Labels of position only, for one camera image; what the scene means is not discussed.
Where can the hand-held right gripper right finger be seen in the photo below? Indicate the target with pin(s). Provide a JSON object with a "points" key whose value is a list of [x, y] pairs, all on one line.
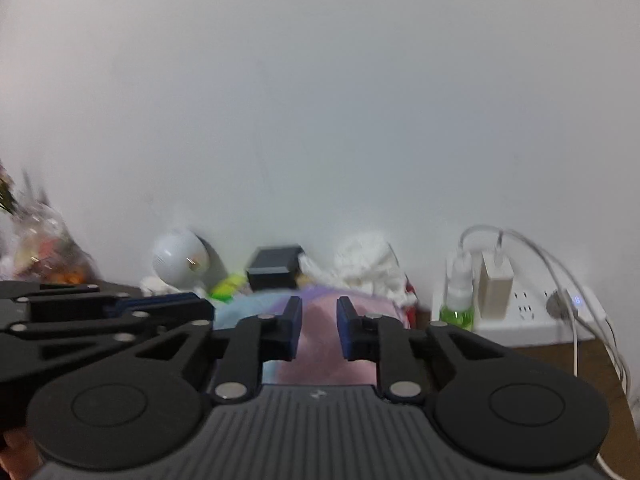
{"points": [[346, 332]]}

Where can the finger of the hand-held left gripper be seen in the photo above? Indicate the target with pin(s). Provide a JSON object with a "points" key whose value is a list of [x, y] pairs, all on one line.
{"points": [[75, 347], [165, 302]]}

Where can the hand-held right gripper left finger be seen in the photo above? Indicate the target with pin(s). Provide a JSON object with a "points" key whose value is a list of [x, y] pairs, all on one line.
{"points": [[292, 330]]}

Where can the pink and blue garment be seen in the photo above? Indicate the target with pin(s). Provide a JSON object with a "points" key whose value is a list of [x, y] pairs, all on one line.
{"points": [[320, 325]]}

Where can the white round lamp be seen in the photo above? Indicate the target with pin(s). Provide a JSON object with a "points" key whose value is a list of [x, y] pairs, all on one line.
{"points": [[177, 257]]}

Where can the green white packet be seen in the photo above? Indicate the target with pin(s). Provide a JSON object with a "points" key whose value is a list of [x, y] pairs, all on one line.
{"points": [[225, 287]]}

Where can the small black box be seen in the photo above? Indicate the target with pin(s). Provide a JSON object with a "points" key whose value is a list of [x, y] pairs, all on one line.
{"points": [[274, 265]]}

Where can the pale pink white cloth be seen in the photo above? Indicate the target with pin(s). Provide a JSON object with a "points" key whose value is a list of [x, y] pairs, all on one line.
{"points": [[370, 262]]}

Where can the clear plastic-wrapped fruit basket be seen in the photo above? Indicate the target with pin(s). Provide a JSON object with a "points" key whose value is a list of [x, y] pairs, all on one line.
{"points": [[45, 255]]}

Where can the green spray bottle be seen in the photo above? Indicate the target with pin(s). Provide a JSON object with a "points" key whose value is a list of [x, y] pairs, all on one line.
{"points": [[457, 305]]}

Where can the white charger block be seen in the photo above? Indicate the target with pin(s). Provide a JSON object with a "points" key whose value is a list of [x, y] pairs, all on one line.
{"points": [[496, 287]]}

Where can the white power strip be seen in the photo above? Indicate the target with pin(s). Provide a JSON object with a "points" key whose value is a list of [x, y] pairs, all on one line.
{"points": [[535, 325]]}

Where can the grey round plug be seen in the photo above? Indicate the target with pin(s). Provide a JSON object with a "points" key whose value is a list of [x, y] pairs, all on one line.
{"points": [[557, 305]]}

